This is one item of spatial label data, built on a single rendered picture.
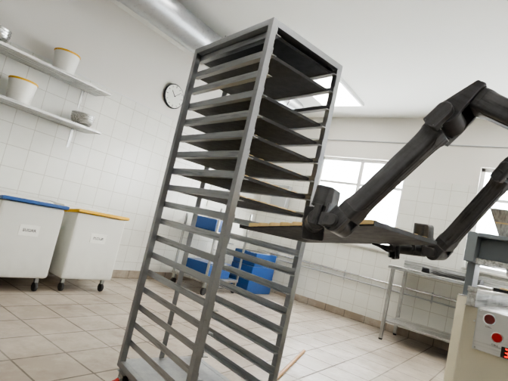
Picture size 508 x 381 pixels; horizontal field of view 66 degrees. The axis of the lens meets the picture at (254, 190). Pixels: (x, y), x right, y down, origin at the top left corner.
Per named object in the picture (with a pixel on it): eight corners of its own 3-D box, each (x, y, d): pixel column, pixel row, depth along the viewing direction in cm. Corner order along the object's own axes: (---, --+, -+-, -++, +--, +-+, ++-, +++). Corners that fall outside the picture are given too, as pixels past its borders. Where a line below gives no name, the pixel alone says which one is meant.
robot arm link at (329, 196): (333, 226, 101) (349, 235, 107) (345, 185, 103) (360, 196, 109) (298, 218, 110) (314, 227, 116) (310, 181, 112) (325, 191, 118)
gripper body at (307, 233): (301, 239, 120) (302, 236, 113) (305, 206, 122) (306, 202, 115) (322, 241, 120) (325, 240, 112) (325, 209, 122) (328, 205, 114)
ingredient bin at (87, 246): (57, 293, 344) (79, 209, 351) (28, 275, 384) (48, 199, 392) (110, 294, 386) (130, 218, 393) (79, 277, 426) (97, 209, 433)
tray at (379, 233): (437, 245, 135) (437, 241, 135) (373, 225, 109) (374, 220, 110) (305, 242, 179) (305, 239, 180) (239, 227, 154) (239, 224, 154)
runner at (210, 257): (228, 266, 157) (230, 259, 157) (223, 265, 155) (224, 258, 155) (158, 240, 206) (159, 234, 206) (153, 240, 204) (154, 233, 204)
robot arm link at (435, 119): (459, 107, 90) (471, 129, 97) (441, 97, 94) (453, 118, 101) (326, 233, 101) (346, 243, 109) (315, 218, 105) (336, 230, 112)
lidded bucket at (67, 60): (67, 80, 392) (72, 60, 394) (79, 78, 378) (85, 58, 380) (43, 69, 373) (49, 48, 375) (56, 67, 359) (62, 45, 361)
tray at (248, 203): (302, 218, 184) (303, 214, 184) (238, 199, 159) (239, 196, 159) (229, 205, 231) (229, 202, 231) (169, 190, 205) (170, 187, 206)
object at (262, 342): (278, 354, 178) (279, 347, 178) (274, 354, 176) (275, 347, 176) (203, 311, 227) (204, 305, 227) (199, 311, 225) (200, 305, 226)
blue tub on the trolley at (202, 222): (205, 228, 539) (208, 217, 540) (227, 233, 517) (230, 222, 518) (190, 225, 514) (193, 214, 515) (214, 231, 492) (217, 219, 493)
